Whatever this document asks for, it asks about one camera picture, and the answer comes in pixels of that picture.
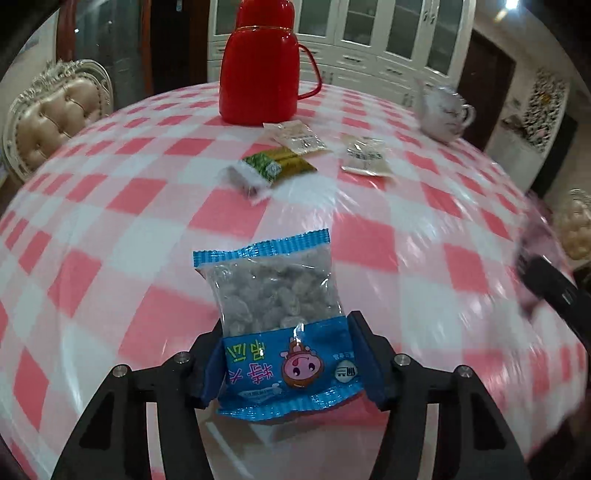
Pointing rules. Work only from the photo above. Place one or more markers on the small white snack packet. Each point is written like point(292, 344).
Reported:
point(300, 137)

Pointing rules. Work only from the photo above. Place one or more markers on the green snack packet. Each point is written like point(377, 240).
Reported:
point(277, 164)

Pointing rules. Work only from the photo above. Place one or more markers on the cream white snack packet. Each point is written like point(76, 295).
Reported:
point(367, 158)

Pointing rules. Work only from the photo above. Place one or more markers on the blue clear-window snack packet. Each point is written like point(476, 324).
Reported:
point(272, 295)

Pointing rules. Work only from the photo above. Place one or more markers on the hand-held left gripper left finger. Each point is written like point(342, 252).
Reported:
point(210, 374)

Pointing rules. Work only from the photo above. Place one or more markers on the cream tufted ornate chair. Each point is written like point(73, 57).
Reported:
point(51, 115)

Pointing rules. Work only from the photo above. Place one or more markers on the dark wooden door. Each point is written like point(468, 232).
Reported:
point(485, 87)

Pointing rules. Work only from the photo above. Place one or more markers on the white glass-door cabinet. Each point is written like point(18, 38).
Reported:
point(383, 41)

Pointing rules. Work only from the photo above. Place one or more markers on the white lattice wall screen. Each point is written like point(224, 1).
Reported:
point(547, 108)

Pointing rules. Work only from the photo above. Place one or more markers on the white floral teapot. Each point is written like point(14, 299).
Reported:
point(443, 113)

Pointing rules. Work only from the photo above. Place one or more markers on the low white side cabinet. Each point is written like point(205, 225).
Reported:
point(512, 157)

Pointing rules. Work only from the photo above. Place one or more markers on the red white checkered tablecloth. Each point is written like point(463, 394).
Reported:
point(138, 240)

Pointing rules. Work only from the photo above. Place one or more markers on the brown framed glass door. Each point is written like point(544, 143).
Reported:
point(106, 41)

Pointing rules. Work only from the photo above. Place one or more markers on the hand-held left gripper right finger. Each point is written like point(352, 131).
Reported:
point(369, 369)

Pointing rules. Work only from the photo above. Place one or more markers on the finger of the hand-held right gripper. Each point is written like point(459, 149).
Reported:
point(542, 277)

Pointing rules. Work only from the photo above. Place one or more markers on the red thermos jug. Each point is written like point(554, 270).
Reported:
point(258, 69)

